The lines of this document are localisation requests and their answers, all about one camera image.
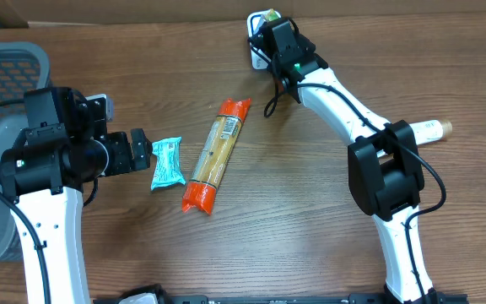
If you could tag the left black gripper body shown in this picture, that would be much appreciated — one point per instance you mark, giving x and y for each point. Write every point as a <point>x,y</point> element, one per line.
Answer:
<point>120,154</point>

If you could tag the teal snack packet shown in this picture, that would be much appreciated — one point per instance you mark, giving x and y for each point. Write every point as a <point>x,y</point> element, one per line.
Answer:
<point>167,170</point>

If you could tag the orange spaghetti packet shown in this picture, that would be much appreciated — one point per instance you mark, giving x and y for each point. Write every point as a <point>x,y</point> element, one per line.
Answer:
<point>204,183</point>

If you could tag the green juice carton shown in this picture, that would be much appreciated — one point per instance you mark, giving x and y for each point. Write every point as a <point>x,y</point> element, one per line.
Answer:
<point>271,15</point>

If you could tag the white cream tube gold cap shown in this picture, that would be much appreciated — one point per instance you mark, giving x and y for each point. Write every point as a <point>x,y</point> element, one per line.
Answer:
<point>432,130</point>

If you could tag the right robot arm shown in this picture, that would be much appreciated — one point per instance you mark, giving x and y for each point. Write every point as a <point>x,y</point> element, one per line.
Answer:
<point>385,170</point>

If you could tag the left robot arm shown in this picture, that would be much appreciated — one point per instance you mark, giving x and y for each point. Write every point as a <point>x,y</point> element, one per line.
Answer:
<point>66,145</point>

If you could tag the white barcode scanner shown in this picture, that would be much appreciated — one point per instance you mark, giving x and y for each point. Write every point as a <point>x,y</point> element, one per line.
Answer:
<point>259,60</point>

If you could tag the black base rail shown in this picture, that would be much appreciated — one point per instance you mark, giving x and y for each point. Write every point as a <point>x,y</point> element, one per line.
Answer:
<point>157,294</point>

